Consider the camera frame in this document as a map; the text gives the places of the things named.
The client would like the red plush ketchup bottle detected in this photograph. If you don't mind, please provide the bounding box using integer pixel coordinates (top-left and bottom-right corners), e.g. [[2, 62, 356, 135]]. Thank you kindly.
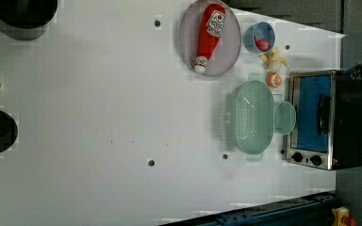
[[194, 4, 226, 73]]

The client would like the black cylindrical holder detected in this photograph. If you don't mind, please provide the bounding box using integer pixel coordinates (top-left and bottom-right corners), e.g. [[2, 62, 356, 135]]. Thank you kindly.
[[0, 0, 58, 40]]

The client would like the red toy fruit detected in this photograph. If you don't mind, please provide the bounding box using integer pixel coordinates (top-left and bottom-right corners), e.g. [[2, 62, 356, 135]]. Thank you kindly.
[[254, 37, 270, 52]]

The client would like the mint green mug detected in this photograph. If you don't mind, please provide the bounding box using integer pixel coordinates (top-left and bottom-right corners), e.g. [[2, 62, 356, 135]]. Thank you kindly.
[[273, 94, 296, 135]]

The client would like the blue metal frame rail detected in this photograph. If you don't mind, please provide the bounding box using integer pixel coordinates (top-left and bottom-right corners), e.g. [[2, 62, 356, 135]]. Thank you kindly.
[[161, 192, 340, 226]]

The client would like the orange slice toy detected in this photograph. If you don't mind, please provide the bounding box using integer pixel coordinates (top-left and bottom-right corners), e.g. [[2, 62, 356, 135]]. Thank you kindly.
[[266, 73, 283, 89]]

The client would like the grey round mesh tray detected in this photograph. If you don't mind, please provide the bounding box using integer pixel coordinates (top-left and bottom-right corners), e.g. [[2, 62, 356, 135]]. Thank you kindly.
[[178, 0, 241, 76]]

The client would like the mint green plastic strainer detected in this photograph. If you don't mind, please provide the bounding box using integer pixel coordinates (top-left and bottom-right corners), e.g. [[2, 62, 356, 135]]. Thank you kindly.
[[221, 73, 275, 162]]

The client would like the black toaster oven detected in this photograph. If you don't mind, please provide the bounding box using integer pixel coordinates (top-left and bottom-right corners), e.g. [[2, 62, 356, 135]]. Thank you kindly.
[[286, 70, 362, 170]]

